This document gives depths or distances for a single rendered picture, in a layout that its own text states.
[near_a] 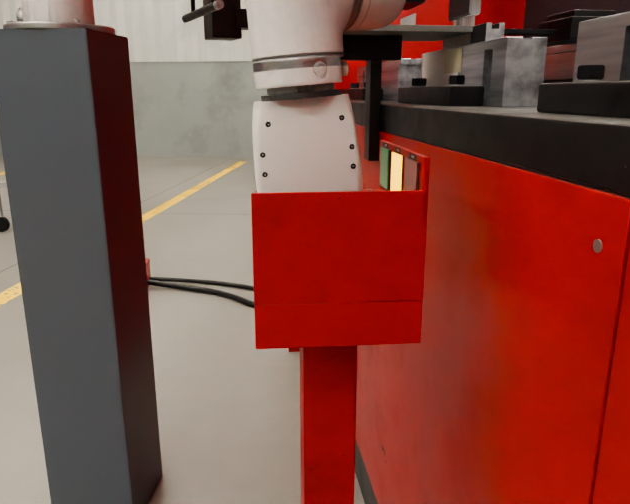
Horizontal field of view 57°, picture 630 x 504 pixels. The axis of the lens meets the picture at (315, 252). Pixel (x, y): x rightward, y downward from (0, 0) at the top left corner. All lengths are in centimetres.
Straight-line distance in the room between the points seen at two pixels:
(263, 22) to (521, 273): 32
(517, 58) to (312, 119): 43
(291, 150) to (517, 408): 32
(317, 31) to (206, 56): 801
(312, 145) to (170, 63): 816
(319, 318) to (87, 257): 69
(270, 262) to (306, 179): 8
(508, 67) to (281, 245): 49
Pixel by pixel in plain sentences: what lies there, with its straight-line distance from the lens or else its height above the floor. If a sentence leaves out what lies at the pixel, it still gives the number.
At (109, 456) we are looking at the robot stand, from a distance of 134.
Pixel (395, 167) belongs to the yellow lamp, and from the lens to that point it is 64.
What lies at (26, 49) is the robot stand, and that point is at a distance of 117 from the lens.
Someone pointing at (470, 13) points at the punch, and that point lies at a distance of 110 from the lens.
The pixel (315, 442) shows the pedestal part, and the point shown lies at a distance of 70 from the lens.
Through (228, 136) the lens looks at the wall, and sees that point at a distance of 849.
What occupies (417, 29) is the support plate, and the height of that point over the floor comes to 99.
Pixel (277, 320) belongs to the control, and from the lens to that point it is 55.
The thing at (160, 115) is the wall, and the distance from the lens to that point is 874.
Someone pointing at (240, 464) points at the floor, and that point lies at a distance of 156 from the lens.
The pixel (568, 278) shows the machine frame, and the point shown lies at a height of 76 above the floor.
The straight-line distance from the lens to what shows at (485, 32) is 101.
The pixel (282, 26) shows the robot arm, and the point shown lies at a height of 95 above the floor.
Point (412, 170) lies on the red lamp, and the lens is 57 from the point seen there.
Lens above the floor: 90
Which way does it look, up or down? 15 degrees down
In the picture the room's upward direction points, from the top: straight up
